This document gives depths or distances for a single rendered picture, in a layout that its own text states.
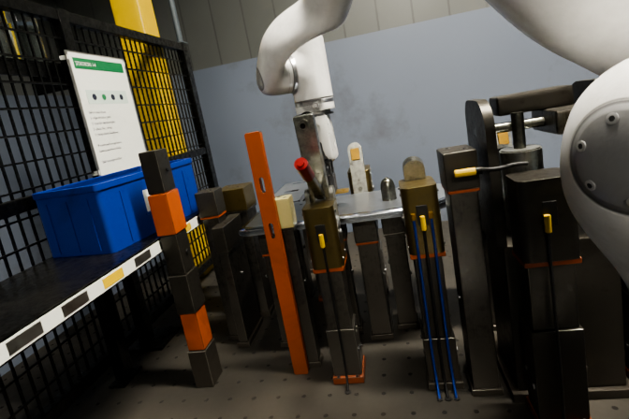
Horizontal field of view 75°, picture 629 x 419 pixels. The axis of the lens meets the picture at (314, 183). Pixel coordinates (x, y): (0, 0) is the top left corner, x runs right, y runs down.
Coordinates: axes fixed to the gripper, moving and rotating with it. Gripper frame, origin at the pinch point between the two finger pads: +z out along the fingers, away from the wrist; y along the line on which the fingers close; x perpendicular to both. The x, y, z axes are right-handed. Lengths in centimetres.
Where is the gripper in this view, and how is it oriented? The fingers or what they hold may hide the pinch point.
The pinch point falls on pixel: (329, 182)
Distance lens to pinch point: 91.4
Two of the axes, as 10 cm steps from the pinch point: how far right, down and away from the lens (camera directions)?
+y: 1.5, -2.0, 9.7
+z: 1.8, 9.7, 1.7
